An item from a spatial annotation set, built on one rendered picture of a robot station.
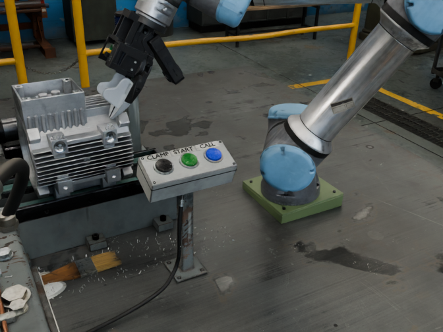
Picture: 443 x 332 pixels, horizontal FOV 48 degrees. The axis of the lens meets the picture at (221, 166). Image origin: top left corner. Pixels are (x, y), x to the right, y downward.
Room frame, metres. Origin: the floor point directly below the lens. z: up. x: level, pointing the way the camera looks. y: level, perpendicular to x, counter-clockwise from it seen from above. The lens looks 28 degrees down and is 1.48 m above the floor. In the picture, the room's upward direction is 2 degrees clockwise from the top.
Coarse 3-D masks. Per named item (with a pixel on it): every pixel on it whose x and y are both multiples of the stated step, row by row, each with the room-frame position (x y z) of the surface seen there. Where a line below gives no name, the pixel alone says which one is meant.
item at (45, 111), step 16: (48, 80) 0.98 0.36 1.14; (64, 80) 0.98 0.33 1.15; (16, 96) 0.89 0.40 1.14; (32, 96) 0.96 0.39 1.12; (48, 96) 0.88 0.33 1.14; (64, 96) 0.90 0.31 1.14; (80, 96) 0.91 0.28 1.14; (16, 112) 0.93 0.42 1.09; (32, 112) 0.86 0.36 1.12; (48, 112) 0.88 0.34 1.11; (64, 112) 0.89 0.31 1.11; (80, 112) 0.91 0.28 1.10; (48, 128) 0.88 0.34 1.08; (64, 128) 0.89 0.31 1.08
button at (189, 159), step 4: (184, 156) 0.79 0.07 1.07; (188, 156) 0.79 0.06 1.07; (192, 156) 0.79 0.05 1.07; (184, 160) 0.78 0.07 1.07; (188, 160) 0.78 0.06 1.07; (192, 160) 0.78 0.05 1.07; (196, 160) 0.79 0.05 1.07; (184, 164) 0.78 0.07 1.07; (188, 164) 0.77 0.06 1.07; (192, 164) 0.78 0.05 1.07
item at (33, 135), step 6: (120, 114) 0.94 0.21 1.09; (126, 114) 0.94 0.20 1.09; (120, 120) 0.93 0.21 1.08; (126, 120) 0.93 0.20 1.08; (120, 126) 0.93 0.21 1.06; (30, 132) 0.84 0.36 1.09; (36, 132) 0.85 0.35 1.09; (30, 138) 0.84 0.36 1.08; (36, 138) 0.84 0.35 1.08; (126, 168) 0.94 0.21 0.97; (126, 174) 0.93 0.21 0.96; (132, 174) 0.93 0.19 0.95; (36, 186) 0.84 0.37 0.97; (42, 192) 0.84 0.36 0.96; (48, 192) 0.84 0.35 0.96
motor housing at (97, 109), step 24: (96, 96) 0.99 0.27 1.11; (96, 120) 0.93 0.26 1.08; (24, 144) 0.97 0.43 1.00; (48, 144) 0.86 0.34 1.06; (72, 144) 0.87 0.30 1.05; (96, 144) 0.89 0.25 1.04; (120, 144) 0.91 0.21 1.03; (48, 168) 0.83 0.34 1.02; (72, 168) 0.85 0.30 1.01; (96, 168) 0.89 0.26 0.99; (120, 168) 0.91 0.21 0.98
